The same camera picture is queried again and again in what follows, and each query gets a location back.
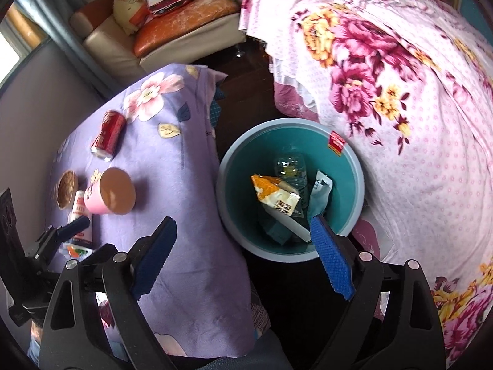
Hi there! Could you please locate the light blue tissue pack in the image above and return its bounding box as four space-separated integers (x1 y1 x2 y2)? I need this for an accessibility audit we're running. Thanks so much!
306 170 334 224

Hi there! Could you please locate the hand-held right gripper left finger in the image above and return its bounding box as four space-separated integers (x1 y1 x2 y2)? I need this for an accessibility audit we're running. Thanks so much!
39 216 178 370

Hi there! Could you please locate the yellow snack bag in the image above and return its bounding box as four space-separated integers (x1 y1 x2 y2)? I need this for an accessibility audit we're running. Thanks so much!
250 174 302 216

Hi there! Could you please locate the yellow cartoon pillow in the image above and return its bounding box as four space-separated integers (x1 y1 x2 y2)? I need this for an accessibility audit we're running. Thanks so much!
113 0 151 35

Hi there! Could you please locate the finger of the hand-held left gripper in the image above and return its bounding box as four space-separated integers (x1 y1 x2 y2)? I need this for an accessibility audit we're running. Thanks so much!
36 216 92 257
79 244 118 268

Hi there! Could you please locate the brown round lid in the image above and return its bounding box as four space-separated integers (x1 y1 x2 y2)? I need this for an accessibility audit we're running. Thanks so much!
56 170 79 209

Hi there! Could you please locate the red drink can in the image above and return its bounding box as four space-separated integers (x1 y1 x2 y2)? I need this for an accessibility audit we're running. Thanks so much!
90 110 128 162

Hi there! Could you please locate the pink floral bed sheet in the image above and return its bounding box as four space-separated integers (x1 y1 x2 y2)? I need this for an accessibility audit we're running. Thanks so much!
239 0 493 363

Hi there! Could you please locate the clear plastic water bottle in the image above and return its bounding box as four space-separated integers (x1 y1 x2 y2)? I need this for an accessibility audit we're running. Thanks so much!
273 153 309 189

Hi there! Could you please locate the cream leather sofa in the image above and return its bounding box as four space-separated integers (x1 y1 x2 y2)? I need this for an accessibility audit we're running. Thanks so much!
69 0 247 81

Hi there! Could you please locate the blue plaid cloth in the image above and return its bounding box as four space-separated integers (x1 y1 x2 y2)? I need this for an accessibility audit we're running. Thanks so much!
210 85 226 128

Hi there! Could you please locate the teal plastic bin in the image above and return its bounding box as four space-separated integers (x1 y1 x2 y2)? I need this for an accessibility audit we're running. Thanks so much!
216 119 365 257

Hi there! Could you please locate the dark pink embroidered bedding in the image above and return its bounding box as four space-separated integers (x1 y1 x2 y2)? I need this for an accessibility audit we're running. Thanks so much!
348 218 386 263

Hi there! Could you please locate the grey curtain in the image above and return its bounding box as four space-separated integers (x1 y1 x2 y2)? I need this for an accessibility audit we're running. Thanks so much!
15 0 128 101

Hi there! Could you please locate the purple floral blanket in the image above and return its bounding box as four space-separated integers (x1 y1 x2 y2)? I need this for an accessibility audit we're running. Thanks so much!
29 64 270 359

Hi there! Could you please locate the white medicine box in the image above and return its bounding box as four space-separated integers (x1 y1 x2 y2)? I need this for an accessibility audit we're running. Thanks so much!
264 200 312 243

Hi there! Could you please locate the orange green packet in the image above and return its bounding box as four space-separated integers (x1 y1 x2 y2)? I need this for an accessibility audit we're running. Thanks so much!
62 241 95 261

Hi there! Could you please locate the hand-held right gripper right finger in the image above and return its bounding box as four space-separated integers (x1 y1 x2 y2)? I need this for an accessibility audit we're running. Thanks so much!
308 215 447 370

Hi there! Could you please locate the pink paper cup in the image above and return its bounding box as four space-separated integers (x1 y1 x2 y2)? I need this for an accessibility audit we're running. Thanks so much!
84 167 136 216

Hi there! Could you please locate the orange seat cushion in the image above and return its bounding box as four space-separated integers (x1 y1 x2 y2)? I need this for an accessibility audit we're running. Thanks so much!
133 0 241 58

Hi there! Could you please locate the small white bottle red label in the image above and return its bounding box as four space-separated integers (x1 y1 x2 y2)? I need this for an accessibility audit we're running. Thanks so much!
67 190 95 249

